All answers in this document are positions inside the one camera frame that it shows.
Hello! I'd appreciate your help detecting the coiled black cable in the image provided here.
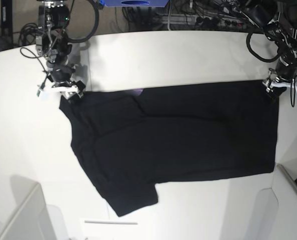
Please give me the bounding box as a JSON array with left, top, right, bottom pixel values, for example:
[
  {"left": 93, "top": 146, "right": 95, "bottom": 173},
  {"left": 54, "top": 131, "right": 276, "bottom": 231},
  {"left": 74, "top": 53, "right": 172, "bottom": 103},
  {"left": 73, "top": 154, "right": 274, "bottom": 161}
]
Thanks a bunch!
[{"left": 17, "top": 22, "right": 51, "bottom": 47}]

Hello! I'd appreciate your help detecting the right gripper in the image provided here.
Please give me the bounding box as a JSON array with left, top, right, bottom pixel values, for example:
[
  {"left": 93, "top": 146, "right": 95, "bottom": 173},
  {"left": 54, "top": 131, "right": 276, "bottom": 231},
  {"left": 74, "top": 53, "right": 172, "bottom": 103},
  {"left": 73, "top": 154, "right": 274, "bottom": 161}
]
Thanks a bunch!
[{"left": 44, "top": 63, "right": 86, "bottom": 103}]

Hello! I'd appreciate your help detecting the blue box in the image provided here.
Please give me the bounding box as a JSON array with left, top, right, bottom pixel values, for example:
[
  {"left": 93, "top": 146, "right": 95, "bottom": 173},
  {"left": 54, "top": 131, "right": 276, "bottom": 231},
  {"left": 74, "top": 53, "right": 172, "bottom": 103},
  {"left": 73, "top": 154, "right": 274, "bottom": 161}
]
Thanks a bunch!
[{"left": 99, "top": 0, "right": 169, "bottom": 8}]

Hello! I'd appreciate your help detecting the white power strip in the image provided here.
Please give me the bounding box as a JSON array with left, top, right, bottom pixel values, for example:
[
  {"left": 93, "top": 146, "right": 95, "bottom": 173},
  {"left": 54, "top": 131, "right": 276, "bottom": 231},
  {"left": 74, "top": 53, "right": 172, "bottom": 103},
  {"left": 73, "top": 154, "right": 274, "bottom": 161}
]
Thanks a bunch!
[{"left": 157, "top": 13, "right": 245, "bottom": 28}]

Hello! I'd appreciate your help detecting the white table divider panel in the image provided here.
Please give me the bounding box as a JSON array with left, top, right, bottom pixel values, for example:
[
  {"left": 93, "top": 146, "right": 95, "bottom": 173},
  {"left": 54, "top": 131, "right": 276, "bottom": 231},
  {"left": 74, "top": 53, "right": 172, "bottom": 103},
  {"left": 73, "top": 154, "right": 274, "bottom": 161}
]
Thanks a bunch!
[{"left": 0, "top": 183, "right": 57, "bottom": 240}]

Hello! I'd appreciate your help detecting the black T-shirt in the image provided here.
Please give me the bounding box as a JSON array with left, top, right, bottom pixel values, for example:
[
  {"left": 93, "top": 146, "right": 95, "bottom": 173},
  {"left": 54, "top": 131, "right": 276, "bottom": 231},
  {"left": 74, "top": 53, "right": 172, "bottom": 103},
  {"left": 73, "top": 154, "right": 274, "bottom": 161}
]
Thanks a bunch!
[{"left": 59, "top": 80, "right": 280, "bottom": 217}]

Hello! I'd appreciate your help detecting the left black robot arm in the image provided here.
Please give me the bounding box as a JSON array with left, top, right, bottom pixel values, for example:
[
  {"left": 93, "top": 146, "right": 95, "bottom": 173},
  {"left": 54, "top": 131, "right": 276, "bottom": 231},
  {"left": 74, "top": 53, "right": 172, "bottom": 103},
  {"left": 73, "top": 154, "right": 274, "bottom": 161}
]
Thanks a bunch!
[{"left": 228, "top": 0, "right": 297, "bottom": 107}]

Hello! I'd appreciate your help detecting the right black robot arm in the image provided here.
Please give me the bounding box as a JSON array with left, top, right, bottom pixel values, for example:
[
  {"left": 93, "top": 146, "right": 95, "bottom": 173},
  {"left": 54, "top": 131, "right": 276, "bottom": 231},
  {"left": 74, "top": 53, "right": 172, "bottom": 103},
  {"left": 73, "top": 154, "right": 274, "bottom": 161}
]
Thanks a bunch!
[{"left": 33, "top": 0, "right": 99, "bottom": 102}]

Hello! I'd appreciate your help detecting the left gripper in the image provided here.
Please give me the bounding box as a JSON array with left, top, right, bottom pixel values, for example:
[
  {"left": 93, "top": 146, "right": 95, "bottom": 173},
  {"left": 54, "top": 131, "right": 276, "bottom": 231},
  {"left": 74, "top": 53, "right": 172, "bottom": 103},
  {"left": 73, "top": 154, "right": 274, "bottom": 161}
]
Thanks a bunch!
[{"left": 262, "top": 59, "right": 297, "bottom": 104}]

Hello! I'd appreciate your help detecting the white slotted tray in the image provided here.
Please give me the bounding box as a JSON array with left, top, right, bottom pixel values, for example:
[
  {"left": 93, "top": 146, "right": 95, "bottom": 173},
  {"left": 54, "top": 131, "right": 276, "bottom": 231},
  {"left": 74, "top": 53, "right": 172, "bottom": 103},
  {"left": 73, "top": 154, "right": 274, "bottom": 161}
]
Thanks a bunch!
[{"left": 80, "top": 218, "right": 140, "bottom": 240}]

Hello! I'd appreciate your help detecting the black panel on floor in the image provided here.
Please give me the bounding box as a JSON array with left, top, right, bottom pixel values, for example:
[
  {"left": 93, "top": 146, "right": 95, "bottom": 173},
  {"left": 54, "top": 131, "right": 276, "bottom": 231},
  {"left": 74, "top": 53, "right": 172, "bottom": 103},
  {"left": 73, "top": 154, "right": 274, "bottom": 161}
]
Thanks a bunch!
[{"left": 0, "top": 0, "right": 13, "bottom": 39}]

